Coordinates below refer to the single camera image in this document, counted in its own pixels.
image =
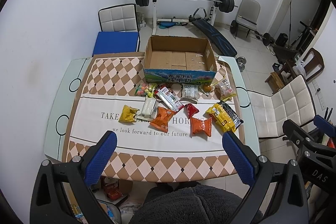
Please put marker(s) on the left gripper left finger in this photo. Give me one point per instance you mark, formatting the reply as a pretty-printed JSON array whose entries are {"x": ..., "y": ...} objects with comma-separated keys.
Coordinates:
[{"x": 49, "y": 202}]

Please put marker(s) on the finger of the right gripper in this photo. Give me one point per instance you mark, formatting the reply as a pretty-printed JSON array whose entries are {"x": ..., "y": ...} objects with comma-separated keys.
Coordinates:
[
  {"x": 305, "y": 140},
  {"x": 324, "y": 126}
]

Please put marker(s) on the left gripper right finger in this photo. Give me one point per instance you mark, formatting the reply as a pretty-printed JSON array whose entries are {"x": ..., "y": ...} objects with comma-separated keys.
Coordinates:
[{"x": 288, "y": 203}]

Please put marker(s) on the yellow black snack pack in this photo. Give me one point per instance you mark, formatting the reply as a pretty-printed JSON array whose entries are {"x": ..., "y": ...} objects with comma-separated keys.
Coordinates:
[{"x": 225, "y": 117}]

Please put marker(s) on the yellow trimmed bread packet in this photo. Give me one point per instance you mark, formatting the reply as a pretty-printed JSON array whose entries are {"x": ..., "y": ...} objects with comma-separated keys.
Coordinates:
[{"x": 225, "y": 90}]

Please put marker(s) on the orange pillow snack bag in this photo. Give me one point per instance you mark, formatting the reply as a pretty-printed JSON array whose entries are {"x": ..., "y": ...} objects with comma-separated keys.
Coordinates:
[{"x": 199, "y": 126}]

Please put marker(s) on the packaged braised egg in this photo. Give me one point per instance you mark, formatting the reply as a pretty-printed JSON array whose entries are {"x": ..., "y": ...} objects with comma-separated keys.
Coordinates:
[{"x": 206, "y": 89}]

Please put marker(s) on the small red snack packet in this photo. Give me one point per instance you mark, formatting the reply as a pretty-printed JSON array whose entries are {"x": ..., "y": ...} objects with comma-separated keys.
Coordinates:
[{"x": 191, "y": 110}]

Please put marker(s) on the white printed snack bag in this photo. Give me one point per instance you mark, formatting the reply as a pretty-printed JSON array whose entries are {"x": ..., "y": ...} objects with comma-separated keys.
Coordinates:
[{"x": 189, "y": 92}]

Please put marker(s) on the yellow snack bag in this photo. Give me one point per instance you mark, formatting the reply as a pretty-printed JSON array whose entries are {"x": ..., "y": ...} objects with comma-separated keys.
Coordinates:
[{"x": 128, "y": 114}]

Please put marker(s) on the red brown biscuit bag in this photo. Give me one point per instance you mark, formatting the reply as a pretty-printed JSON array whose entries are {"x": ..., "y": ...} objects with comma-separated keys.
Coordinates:
[{"x": 169, "y": 99}]

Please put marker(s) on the orange snack bag with QR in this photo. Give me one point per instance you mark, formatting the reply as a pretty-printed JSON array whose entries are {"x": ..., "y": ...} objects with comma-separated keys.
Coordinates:
[{"x": 161, "y": 121}]

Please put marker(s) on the white translucent snack pack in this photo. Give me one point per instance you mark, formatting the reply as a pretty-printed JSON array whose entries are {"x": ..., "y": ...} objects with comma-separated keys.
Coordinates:
[{"x": 149, "y": 110}]

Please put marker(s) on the colorful candy ball bag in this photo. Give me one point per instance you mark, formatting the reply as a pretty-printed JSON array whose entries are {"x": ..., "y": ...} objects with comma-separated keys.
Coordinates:
[{"x": 145, "y": 90}]

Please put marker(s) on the white padded chair right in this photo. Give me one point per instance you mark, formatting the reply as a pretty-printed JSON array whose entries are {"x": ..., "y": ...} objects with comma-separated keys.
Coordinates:
[{"x": 293, "y": 101}]

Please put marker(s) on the white padded chair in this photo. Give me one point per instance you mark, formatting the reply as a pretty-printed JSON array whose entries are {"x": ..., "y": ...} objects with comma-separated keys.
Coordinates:
[
  {"x": 293, "y": 101},
  {"x": 120, "y": 18}
]

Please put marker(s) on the small wooden stool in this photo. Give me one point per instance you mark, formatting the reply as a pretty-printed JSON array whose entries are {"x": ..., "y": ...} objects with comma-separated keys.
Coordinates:
[{"x": 274, "y": 82}]

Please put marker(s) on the brown wooden chair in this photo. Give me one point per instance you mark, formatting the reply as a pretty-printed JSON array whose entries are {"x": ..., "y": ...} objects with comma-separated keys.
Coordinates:
[{"x": 313, "y": 64}]

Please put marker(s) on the chrome dumbbell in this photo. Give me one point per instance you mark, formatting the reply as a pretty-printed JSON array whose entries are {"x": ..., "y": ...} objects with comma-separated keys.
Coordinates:
[{"x": 241, "y": 62}]

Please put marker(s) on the dark fleece clothing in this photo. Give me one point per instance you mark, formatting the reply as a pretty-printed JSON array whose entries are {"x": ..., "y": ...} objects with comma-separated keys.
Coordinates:
[{"x": 189, "y": 202}]

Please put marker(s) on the checkered printed table mat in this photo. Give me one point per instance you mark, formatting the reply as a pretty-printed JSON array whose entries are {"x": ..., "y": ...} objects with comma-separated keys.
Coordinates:
[{"x": 165, "y": 139}]

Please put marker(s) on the grey folding chair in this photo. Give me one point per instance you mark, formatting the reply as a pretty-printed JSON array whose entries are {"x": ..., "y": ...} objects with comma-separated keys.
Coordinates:
[{"x": 247, "y": 16}]

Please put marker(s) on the open cardboard box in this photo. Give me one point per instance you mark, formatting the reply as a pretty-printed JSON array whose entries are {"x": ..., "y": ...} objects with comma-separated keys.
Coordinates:
[{"x": 179, "y": 59}]

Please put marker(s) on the black blue sit-up bench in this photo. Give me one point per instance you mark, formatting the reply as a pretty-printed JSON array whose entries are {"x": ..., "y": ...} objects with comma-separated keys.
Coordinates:
[{"x": 214, "y": 36}]

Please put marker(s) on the blue foam cushion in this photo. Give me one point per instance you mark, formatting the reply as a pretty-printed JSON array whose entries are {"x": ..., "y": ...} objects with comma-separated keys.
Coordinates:
[{"x": 115, "y": 42}]

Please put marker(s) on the white padded chair left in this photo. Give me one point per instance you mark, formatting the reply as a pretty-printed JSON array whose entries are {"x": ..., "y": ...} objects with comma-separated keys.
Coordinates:
[{"x": 120, "y": 18}]

